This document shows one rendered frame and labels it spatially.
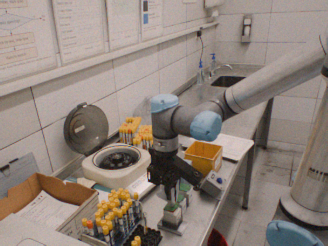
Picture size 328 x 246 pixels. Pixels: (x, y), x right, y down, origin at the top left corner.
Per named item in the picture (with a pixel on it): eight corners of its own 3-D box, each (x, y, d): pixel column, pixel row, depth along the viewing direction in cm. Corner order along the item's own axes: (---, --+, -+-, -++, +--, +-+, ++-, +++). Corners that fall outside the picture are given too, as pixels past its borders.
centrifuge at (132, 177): (131, 210, 102) (127, 183, 97) (78, 185, 119) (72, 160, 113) (167, 178, 119) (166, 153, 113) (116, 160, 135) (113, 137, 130)
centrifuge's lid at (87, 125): (62, 111, 105) (50, 110, 110) (79, 169, 115) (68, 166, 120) (103, 95, 120) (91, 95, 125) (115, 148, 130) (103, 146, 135)
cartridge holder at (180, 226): (181, 235, 90) (181, 227, 88) (157, 227, 94) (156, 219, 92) (188, 225, 94) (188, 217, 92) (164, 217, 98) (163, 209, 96)
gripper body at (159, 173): (159, 171, 92) (156, 139, 86) (183, 177, 88) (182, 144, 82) (147, 184, 86) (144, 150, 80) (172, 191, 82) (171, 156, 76)
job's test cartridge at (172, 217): (176, 229, 91) (176, 214, 88) (163, 224, 93) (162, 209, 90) (181, 221, 94) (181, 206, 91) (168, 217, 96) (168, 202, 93)
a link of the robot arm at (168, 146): (183, 130, 80) (170, 142, 74) (183, 144, 82) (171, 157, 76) (159, 127, 84) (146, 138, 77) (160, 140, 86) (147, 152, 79)
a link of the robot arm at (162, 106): (168, 103, 69) (143, 98, 74) (170, 143, 74) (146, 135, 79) (186, 95, 74) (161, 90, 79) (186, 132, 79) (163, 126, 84)
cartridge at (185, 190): (188, 206, 102) (188, 191, 99) (177, 203, 104) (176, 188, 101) (192, 200, 105) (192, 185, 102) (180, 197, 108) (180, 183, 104)
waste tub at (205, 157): (212, 180, 116) (213, 160, 111) (183, 173, 122) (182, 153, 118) (222, 165, 126) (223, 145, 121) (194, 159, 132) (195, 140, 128)
